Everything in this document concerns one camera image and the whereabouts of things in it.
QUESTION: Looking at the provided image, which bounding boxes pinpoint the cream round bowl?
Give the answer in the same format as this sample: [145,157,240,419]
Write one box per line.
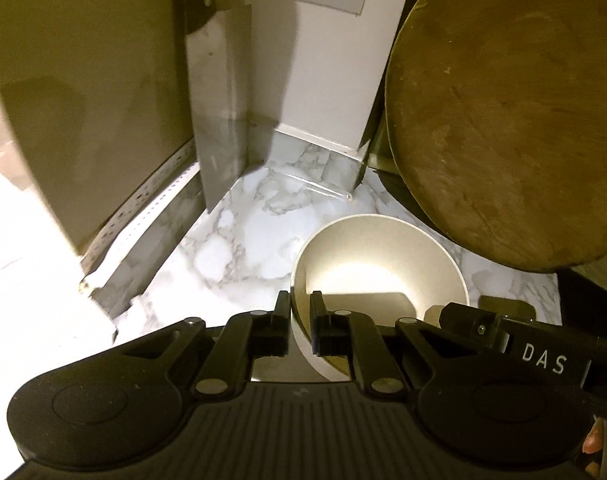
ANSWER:
[290,214,471,382]

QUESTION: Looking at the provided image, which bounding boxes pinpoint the person's right hand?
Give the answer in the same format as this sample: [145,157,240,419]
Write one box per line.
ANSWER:
[581,417,604,479]

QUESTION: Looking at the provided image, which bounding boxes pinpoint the round wooden cutting board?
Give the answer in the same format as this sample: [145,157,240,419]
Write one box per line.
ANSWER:
[385,0,607,272]

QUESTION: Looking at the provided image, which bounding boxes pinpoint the steel cleaver knife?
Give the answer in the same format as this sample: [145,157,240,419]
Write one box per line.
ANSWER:
[181,0,252,210]

